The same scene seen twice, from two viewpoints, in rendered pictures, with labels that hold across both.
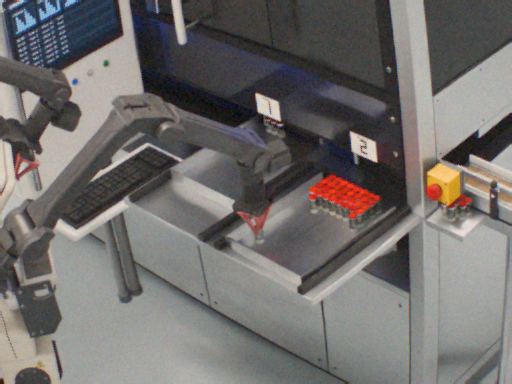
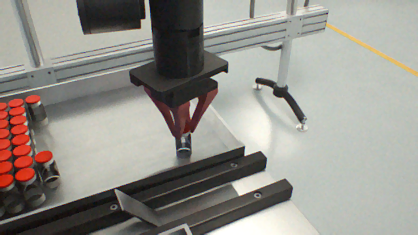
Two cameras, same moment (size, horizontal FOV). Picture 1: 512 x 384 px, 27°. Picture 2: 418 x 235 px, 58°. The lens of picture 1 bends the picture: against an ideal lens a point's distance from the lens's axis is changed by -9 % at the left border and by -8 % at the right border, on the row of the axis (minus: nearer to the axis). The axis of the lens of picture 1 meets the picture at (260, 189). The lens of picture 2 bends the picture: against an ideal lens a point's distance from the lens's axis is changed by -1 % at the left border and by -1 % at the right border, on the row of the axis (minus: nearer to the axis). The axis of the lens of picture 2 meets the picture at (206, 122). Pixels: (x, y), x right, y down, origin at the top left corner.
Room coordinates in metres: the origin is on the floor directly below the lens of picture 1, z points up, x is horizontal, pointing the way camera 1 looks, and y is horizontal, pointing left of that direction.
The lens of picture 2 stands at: (2.67, 0.14, 1.23)
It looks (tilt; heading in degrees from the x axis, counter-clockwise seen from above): 38 degrees down; 194
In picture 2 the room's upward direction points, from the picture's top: straight up
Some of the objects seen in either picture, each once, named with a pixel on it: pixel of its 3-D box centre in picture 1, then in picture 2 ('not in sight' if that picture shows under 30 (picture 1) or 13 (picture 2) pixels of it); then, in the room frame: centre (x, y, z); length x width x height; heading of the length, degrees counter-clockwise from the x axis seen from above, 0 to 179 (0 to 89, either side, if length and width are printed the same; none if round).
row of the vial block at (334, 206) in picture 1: (336, 207); (25, 147); (2.37, -0.18, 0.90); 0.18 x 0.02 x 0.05; 39
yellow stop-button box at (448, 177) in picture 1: (445, 182); not in sight; (2.28, -0.45, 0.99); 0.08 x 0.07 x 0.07; 130
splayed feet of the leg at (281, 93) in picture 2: not in sight; (279, 96); (0.88, 0.11, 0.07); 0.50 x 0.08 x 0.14; 40
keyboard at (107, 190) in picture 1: (113, 185); not in sight; (2.76, 0.41, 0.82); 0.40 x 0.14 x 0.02; 130
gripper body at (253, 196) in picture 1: (252, 190); (178, 51); (2.31, 0.02, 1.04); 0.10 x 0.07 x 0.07; 146
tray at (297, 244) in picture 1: (312, 226); (92, 134); (2.32, -0.11, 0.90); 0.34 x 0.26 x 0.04; 129
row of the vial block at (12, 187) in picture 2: (342, 203); (6, 152); (2.39, -0.20, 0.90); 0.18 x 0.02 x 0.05; 39
